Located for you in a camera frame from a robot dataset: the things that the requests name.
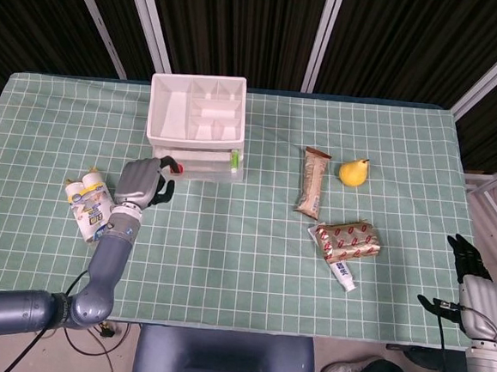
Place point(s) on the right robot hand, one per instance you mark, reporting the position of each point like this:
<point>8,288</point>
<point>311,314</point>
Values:
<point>482,303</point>

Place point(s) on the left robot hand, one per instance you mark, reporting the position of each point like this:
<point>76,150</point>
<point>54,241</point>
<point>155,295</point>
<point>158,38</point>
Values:
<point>139,181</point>

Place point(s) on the small red cup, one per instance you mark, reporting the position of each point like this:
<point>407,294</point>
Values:
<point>178,169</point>

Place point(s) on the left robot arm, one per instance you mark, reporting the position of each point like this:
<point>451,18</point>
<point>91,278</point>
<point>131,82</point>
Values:
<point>105,261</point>

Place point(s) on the white plastic drawer organizer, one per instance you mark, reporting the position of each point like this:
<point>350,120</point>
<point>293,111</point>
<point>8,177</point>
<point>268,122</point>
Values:
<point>173,107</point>

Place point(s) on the white yellow bottle pack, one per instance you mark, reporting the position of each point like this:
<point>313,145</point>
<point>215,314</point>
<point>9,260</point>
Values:
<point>85,207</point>

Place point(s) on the green white glue stick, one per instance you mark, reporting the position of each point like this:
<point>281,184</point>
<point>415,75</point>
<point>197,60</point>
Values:
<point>235,159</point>

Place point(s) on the white metal rack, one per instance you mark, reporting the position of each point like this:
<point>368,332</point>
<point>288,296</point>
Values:
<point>495,201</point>

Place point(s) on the green checked tablecloth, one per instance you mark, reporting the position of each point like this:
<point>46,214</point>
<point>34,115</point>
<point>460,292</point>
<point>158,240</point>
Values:
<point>243,259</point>

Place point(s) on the white toothpaste tube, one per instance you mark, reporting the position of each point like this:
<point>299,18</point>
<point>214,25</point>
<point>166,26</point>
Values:
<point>344,275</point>

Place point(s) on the gold red snack package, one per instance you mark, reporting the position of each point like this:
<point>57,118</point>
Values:
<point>349,241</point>

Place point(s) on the yellow black plug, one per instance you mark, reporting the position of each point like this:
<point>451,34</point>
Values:
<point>108,329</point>

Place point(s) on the brown snack bar wrapper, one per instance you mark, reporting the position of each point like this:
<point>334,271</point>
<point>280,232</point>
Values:
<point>312,184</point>

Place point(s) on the yellow pear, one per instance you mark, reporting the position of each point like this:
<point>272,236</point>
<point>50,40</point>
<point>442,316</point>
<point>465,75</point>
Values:
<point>353,173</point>

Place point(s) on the black pleated curtain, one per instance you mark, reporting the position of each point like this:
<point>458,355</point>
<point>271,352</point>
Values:
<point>244,22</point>

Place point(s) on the blue-grey robot torso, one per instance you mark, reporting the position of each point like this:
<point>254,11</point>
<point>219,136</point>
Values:
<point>222,360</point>

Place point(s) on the white metal frame post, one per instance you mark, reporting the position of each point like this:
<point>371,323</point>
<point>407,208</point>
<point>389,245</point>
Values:
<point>489,82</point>
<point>151,21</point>
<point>97,21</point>
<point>322,39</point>

